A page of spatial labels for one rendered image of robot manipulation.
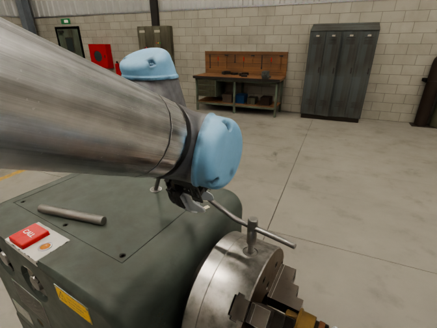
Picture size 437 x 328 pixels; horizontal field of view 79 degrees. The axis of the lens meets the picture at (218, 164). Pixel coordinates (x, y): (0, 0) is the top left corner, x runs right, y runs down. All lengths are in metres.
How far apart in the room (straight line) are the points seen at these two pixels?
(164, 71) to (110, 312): 0.41
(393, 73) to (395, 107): 0.74
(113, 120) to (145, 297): 0.45
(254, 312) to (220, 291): 0.08
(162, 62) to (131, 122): 0.22
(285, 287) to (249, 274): 0.17
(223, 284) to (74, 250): 0.33
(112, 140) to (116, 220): 0.57
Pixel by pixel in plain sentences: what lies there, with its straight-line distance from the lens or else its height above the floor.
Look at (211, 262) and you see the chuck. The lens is 0.62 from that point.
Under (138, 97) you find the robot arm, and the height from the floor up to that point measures 1.64.
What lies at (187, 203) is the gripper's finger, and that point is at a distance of 0.58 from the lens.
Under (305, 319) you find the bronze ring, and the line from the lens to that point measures 0.69.
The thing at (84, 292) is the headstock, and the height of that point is 1.25.
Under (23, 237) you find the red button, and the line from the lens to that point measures 0.77.
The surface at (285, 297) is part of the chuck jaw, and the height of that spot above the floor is 1.11.
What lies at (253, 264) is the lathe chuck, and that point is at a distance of 0.61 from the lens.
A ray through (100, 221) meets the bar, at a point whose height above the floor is 1.27.
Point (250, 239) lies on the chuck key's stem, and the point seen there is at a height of 1.28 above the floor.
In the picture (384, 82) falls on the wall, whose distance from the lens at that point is 7.10.
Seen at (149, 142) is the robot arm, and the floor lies 1.60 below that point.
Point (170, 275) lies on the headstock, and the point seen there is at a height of 1.23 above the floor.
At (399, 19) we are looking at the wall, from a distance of 7.06.
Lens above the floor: 1.67
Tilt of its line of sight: 25 degrees down
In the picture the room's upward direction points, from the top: straight up
